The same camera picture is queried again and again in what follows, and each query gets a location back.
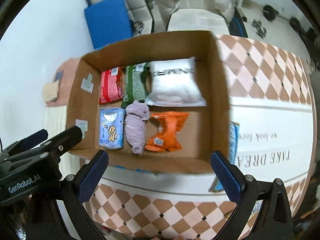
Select long blue wrapper strip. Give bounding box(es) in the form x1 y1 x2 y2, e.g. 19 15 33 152
213 121 239 192

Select light blue tissue pack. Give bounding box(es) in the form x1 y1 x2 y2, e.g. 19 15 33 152
99 108 125 150

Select orange snack bag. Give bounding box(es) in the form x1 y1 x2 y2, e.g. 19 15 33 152
145 111 189 152

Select mauve cloth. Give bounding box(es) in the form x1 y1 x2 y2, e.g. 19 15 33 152
125 100 150 155

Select red snack packet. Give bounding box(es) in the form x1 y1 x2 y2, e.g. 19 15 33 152
99 67 123 105

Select green snack bag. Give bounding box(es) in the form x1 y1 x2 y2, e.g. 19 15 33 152
121 62 149 109

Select white pillow pack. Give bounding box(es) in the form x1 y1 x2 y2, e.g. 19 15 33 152
145 57 207 107

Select striped beige mat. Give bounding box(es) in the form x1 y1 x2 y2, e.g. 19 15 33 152
44 105 80 178

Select beige folded cloth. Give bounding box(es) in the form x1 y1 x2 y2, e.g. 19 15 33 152
42 80 60 102

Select checkered table cloth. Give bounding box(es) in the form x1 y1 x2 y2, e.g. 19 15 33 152
88 35 316 239

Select small dark phone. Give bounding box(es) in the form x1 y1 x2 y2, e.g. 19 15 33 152
54 70 63 82

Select open cardboard box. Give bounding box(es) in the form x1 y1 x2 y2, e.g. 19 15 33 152
67 31 230 174

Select chrome dumbbells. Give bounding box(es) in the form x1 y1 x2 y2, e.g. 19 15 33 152
251 19 267 39

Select blue foam mat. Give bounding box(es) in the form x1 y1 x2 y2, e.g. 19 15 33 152
84 0 133 49

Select white padded chair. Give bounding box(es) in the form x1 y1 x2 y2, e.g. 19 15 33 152
163 9 230 34

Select floor barbell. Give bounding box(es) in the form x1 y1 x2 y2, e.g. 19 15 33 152
261 5 319 48

